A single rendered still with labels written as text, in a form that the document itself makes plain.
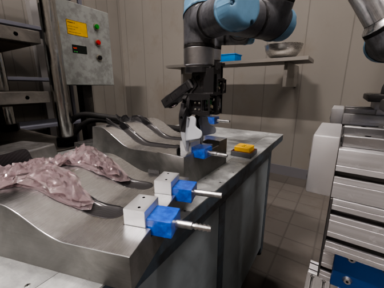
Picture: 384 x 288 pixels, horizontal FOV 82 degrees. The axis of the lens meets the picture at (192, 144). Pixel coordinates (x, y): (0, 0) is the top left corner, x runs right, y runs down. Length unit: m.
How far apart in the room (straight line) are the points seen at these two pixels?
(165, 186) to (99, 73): 1.09
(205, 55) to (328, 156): 0.34
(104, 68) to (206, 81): 0.98
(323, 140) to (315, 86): 2.43
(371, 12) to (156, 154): 0.81
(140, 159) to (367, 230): 0.52
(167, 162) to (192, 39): 0.31
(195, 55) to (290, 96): 2.33
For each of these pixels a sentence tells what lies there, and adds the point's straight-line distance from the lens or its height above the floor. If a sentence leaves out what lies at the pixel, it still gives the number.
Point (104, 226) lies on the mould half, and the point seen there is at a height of 0.85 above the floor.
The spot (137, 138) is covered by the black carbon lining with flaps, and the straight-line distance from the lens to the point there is 0.76.
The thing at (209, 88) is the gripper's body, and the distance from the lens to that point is 0.55.
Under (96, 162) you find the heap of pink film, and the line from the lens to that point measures 0.52.
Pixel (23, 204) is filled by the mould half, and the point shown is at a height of 0.89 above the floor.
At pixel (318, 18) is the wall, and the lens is 2.87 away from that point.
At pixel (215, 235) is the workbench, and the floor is 0.58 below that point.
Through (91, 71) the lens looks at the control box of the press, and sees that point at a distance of 1.41.
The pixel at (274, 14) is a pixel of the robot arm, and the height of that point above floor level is 1.21.
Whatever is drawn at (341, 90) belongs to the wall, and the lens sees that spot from 2.77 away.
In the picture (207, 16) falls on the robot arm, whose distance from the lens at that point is 0.51.
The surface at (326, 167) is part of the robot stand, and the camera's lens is 0.37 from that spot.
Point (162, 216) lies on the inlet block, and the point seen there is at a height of 0.87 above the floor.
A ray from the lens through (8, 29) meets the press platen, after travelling 1.20.
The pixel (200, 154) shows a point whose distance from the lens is 0.58.
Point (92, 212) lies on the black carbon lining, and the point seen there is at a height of 0.85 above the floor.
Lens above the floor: 1.06
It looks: 14 degrees down
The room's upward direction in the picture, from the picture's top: straight up
